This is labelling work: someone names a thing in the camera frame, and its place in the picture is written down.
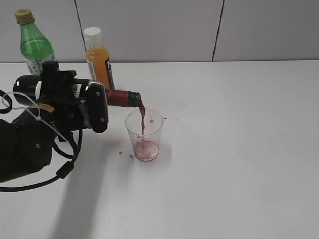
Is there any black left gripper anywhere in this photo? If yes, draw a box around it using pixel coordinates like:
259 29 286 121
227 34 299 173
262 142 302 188
11 61 76 143

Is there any orange juice bottle white cap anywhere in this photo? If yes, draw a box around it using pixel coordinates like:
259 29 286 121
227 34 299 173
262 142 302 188
83 27 115 90

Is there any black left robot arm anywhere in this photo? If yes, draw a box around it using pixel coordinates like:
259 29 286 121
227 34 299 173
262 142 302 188
0 62 87 192

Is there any green plastic soda bottle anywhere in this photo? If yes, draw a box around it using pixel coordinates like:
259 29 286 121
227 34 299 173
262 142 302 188
15 9 56 76

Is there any transparent plastic cup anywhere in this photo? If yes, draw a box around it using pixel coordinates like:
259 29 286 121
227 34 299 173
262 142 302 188
125 108 164 162

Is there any dark red wine bottle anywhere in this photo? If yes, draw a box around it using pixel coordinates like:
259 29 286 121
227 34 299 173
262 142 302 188
13 75 141 107

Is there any wrist camera box silver top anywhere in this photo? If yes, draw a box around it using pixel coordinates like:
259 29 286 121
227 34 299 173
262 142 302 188
86 81 109 133

